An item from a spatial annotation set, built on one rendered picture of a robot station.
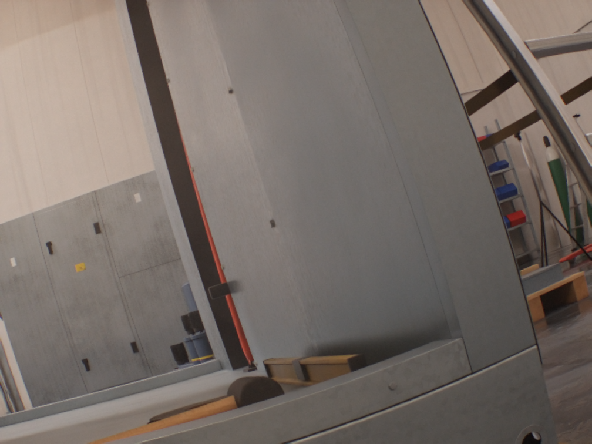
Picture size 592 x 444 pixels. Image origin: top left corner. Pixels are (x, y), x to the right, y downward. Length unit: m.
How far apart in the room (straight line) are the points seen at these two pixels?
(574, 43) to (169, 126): 1.91
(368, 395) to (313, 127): 0.50
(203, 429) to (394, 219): 0.38
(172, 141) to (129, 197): 5.41
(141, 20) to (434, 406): 2.56
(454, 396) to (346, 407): 0.13
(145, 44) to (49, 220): 5.40
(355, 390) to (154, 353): 7.53
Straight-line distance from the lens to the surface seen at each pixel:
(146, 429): 1.32
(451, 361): 1.10
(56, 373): 8.58
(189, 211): 3.26
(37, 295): 8.61
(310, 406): 1.05
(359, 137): 1.24
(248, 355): 2.82
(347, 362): 1.31
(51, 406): 3.52
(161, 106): 3.33
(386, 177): 1.19
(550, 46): 1.72
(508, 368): 1.13
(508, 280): 1.13
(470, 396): 1.11
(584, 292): 5.20
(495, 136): 2.70
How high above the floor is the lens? 0.52
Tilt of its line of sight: 4 degrees up
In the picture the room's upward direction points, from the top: 18 degrees counter-clockwise
